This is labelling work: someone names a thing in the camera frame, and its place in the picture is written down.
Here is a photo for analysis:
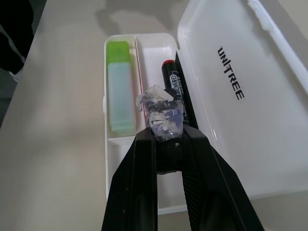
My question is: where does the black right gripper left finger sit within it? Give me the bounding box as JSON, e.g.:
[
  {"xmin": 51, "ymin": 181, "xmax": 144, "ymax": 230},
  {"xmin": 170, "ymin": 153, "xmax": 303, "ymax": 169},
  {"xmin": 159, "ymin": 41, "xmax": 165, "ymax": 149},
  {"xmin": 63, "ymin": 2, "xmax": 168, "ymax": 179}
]
[{"xmin": 101, "ymin": 133, "xmax": 159, "ymax": 231}]

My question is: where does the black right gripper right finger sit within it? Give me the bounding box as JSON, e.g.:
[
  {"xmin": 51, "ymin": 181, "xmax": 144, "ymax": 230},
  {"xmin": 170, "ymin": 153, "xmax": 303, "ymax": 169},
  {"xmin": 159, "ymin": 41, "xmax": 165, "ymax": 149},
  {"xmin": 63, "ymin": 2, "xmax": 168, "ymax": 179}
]
[{"xmin": 181, "ymin": 127, "xmax": 266, "ymax": 231}]

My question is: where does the eraser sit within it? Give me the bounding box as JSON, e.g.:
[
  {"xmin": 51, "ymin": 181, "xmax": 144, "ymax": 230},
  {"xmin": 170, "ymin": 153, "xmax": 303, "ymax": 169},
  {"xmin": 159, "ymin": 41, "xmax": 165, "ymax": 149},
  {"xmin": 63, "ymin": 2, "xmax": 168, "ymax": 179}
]
[{"xmin": 136, "ymin": 84, "xmax": 185, "ymax": 174}]

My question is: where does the white plastic pencil case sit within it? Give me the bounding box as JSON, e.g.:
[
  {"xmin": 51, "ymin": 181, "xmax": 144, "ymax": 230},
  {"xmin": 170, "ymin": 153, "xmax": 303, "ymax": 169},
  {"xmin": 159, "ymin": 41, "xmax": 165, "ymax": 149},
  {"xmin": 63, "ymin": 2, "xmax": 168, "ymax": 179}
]
[{"xmin": 102, "ymin": 0, "xmax": 308, "ymax": 216}]

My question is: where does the green highlighter with clear cap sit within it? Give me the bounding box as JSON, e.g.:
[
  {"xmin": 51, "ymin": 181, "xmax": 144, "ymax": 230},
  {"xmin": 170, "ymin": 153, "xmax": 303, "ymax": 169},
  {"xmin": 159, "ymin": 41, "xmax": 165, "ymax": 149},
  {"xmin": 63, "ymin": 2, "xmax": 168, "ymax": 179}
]
[{"xmin": 106, "ymin": 40, "xmax": 136, "ymax": 133}]

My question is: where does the black whiteboard marker red end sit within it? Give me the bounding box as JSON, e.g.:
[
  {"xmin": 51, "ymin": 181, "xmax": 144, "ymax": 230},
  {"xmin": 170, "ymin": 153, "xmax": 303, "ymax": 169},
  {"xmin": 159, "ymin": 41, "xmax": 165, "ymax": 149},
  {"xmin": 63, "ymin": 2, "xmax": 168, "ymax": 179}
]
[{"xmin": 160, "ymin": 59, "xmax": 196, "ymax": 129}]

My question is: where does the black garment with white stripe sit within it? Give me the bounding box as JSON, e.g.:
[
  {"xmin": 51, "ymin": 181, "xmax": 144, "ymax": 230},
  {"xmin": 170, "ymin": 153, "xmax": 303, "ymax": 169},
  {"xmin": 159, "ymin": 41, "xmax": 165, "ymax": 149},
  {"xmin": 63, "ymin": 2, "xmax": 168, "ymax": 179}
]
[{"xmin": 0, "ymin": 0, "xmax": 35, "ymax": 82}]

